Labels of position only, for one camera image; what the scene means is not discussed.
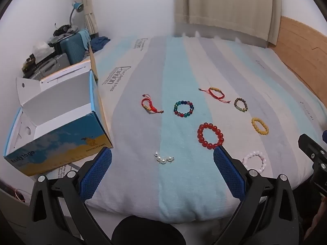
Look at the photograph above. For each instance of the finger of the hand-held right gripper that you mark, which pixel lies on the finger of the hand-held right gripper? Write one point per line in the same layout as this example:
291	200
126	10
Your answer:
310	145
325	136

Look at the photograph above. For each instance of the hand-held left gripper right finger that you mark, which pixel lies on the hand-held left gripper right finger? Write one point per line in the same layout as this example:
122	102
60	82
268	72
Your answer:
230	173

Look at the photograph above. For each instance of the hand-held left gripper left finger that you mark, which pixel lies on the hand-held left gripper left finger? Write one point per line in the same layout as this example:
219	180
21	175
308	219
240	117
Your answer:
95	176

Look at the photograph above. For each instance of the blue and yellow cardboard box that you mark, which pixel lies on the blue and yellow cardboard box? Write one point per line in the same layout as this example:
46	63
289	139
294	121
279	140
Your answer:
58	143

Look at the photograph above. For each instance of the person's right hand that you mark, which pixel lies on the person's right hand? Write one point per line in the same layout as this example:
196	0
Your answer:
319	219

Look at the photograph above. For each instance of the striped blue grey blanket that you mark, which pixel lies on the striped blue grey blanket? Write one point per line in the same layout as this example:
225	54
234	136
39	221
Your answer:
178	183

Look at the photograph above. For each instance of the wooden headboard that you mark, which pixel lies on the wooden headboard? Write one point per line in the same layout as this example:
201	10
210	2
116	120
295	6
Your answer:
301	46

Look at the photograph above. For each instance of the silver suitcase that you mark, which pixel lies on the silver suitcase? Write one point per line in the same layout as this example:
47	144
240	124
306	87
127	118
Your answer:
51	65

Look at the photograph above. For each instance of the teal suitcase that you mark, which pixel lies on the teal suitcase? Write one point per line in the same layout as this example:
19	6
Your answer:
72	49

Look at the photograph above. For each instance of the dark blue cloth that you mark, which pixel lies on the dark blue cloth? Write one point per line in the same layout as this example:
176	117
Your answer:
99	42

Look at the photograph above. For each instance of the white plastic bag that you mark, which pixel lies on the white plastic bag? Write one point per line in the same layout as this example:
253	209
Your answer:
40	48

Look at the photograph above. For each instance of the teal cloth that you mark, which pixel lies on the teal cloth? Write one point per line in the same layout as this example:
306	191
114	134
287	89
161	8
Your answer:
83	37

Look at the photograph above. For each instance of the pile of black gear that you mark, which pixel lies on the pile of black gear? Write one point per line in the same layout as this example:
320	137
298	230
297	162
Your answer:
63	29

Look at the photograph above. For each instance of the wide beige curtain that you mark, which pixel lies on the wide beige curtain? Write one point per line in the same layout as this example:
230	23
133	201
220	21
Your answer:
224	2

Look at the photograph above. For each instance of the blue desk lamp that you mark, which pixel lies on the blue desk lamp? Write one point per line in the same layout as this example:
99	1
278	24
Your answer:
78	7

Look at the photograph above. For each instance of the narrow beige curtain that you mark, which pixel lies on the narrow beige curtain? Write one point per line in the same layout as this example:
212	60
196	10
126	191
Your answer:
88	5

